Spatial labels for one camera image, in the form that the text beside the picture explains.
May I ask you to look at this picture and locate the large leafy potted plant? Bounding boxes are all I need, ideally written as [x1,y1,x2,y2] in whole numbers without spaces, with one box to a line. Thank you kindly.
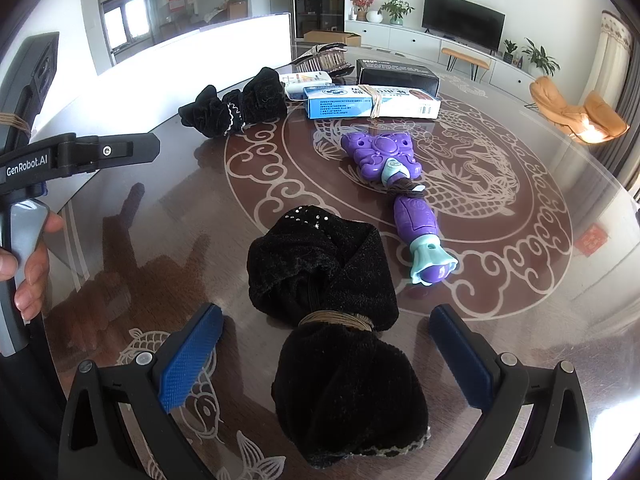
[521,37,561,77]

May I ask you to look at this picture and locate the orange bench with black legs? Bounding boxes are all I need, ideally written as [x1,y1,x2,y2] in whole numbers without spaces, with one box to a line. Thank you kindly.
[441,47,492,83]

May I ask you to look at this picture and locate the black velvet rope-tied cloth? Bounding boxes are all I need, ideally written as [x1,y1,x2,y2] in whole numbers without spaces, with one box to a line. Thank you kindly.
[247,205,431,470]

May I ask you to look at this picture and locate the covered standing air conditioner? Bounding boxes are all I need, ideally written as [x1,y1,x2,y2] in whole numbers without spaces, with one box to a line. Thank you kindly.
[587,10,636,111]

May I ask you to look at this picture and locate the brown cardboard box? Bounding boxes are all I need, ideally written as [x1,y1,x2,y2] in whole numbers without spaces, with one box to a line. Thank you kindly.
[303,30,362,48]

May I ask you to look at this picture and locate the orange lounge chair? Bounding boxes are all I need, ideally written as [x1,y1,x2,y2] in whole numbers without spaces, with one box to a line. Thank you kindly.
[529,76,630,145]

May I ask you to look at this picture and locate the green potted plant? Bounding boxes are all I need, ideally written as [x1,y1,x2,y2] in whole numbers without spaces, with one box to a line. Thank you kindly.
[377,0,416,27]

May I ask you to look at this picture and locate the purple toy wand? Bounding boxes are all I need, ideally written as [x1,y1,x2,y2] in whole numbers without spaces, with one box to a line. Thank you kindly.
[341,131,459,287]

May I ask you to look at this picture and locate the brown patterned glass desktop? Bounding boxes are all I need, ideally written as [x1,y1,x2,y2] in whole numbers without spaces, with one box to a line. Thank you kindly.
[37,45,640,480]

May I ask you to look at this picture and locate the red paper under glass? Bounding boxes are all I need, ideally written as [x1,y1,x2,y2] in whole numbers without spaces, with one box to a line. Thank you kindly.
[574,224,608,257]

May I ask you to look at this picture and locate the white board panel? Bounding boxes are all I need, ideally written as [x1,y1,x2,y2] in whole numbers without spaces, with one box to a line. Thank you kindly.
[27,12,293,133]

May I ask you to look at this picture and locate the black television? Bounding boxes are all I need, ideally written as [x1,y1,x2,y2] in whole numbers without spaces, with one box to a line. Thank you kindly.
[421,0,506,53]

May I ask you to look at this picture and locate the red flowers in white vase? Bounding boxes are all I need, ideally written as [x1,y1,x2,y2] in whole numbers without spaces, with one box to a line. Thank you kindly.
[349,0,383,24]

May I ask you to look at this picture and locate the grey curtain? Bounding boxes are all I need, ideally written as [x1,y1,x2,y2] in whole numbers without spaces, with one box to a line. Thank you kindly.
[614,67,640,196]

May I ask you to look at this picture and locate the white television cabinet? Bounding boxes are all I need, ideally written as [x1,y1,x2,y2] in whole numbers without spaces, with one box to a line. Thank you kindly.
[345,20,538,93]

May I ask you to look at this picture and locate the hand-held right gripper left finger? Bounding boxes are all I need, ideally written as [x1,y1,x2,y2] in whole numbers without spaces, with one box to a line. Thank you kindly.
[59,302,224,480]

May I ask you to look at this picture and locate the black cardboard box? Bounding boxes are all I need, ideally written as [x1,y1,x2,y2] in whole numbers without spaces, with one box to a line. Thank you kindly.
[356,58,441,98]

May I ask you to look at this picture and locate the blue white ointment box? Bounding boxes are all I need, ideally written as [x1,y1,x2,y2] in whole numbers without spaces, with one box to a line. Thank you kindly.
[302,85,442,120]

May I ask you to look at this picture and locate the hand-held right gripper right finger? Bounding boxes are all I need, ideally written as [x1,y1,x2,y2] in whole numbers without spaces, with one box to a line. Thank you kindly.
[429,304,593,480]

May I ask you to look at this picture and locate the small white box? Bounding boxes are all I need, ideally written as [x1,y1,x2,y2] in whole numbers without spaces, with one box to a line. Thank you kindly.
[280,71,333,92]

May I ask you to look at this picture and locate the person's left hand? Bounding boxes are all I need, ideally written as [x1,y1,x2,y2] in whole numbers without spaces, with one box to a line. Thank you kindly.
[0,210,65,322]

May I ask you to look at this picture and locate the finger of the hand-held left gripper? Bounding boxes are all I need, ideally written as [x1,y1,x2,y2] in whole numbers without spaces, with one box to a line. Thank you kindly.
[57,132,161,177]

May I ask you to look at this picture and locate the black velvet bow hair band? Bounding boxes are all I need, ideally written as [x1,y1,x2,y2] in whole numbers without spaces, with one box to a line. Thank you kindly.
[178,67,289,139]

